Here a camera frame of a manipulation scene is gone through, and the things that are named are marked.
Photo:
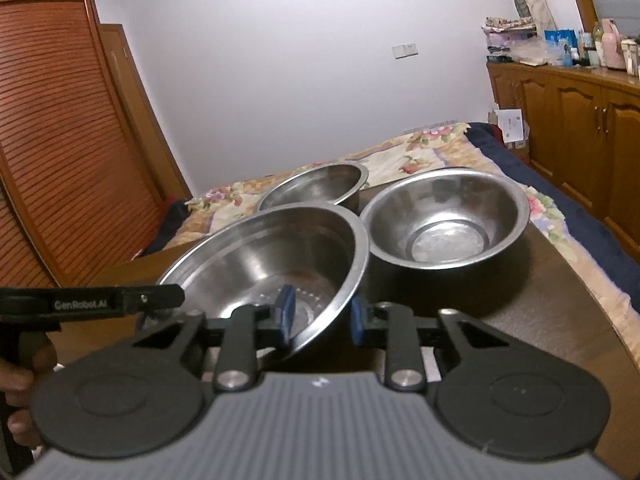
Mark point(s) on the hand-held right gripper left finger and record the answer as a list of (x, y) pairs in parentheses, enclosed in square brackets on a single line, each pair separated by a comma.
[(285, 315)]

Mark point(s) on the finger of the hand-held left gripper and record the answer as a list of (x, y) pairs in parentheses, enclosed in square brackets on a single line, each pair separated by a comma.
[(160, 296)]

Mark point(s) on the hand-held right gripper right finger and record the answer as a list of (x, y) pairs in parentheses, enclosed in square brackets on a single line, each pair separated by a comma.
[(357, 322)]

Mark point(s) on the large stainless steel bowl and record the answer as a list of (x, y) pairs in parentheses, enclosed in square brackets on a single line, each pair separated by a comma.
[(260, 255)]

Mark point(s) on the small rounded steel bowl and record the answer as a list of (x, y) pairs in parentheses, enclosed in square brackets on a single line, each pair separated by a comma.
[(440, 220)]

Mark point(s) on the deep straight-sided steel bowl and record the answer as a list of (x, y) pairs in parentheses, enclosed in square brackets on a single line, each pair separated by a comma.
[(310, 185)]

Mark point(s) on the person's left hand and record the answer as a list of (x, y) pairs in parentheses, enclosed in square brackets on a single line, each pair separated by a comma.
[(20, 385)]

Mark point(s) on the louvered wooden wardrobe door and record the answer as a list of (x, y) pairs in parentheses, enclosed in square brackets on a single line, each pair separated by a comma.
[(75, 135), (20, 240)]

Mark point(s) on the dark garment with red trim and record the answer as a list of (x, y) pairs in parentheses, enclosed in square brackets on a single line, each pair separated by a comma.
[(170, 220)]

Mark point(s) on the floral blanket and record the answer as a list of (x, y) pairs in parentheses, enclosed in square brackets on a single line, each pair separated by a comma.
[(400, 155)]

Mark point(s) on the plain wooden wardrobe panel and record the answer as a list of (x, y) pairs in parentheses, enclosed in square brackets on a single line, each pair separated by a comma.
[(135, 110)]

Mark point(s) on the navy blue blanket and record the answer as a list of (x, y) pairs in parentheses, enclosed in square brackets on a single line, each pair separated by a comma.
[(575, 200)]

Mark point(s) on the white paper card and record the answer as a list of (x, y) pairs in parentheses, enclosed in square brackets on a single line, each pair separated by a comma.
[(512, 125)]

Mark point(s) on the wooden cabinet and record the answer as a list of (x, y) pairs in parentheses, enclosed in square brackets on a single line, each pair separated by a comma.
[(575, 125)]

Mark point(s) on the clear plastic bag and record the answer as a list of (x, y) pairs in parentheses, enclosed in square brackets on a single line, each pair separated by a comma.
[(530, 52)]

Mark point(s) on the blue box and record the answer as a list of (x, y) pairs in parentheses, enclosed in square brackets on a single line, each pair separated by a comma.
[(559, 45)]

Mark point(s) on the grey ribbed object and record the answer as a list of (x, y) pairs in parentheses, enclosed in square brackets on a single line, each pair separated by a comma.
[(522, 7)]

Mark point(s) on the pink thermos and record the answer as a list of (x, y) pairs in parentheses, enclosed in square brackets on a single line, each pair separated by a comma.
[(611, 42)]

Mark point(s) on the white jar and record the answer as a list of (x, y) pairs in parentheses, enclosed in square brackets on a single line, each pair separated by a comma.
[(630, 57)]

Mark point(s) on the white wall switch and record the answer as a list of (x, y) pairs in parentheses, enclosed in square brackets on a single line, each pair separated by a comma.
[(404, 50)]

